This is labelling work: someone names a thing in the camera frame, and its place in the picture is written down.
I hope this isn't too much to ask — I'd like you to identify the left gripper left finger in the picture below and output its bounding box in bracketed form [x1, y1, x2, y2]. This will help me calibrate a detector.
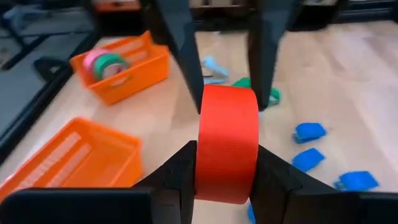
[133, 139, 198, 224]

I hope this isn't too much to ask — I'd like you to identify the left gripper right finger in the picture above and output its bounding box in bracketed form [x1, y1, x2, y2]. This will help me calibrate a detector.
[250, 144, 361, 224]

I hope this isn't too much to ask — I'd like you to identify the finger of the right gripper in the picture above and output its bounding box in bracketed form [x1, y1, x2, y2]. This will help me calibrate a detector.
[248, 0, 296, 111]
[155, 0, 205, 114]

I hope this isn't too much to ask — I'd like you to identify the blue mini stapler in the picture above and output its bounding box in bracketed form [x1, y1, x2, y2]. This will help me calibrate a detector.
[247, 202, 257, 224]
[292, 122, 328, 145]
[333, 170, 380, 192]
[291, 147, 326, 173]

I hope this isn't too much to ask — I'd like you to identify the green mini stapler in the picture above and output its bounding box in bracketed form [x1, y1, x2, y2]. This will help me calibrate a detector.
[267, 87, 282, 108]
[231, 77, 253, 90]

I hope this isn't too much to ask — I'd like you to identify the red tape roll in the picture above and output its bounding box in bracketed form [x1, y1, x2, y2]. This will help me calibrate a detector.
[195, 83, 260, 205]

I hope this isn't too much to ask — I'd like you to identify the green tape roll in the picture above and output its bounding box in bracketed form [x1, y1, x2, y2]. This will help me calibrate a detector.
[92, 53, 130, 82]

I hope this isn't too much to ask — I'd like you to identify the pink tape roll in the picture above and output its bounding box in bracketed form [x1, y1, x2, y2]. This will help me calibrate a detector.
[81, 47, 109, 75]

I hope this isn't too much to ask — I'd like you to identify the orange plastic basket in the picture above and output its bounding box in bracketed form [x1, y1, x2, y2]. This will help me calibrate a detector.
[70, 30, 171, 106]
[0, 117, 144, 203]

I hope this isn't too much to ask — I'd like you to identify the black plastic clamp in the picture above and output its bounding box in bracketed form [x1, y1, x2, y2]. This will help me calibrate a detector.
[33, 57, 73, 82]

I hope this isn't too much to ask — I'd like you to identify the black aluminium rig frame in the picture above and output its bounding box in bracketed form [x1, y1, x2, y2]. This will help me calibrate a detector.
[0, 0, 398, 164]

